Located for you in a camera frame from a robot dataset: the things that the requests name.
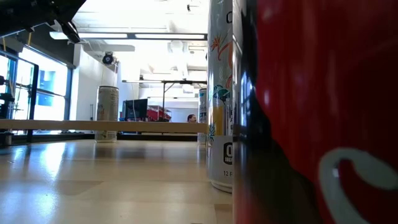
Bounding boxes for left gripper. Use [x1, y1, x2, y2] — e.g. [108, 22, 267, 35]
[0, 0, 87, 44]

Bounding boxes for tall beige beverage can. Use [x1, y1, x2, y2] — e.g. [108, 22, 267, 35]
[95, 85, 120, 144]

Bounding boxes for tall white floral can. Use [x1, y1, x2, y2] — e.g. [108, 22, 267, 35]
[206, 0, 234, 194]

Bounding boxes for light wooden shelf board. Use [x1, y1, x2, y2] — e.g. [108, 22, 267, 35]
[0, 119, 208, 134]

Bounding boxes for black ceiling spotlight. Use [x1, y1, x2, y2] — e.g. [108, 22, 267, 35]
[101, 51, 115, 66]

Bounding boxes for long ceiling light bar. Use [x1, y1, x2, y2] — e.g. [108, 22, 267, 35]
[49, 30, 208, 40]

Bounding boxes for large window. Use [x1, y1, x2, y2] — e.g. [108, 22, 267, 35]
[0, 46, 74, 122]

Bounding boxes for black monitor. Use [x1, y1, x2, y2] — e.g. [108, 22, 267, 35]
[121, 98, 149, 122]

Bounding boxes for red cabinet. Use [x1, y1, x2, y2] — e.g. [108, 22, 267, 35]
[146, 105, 172, 122]

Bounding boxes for black aluminium table frame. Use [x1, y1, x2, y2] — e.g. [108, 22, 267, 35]
[71, 133, 200, 142]

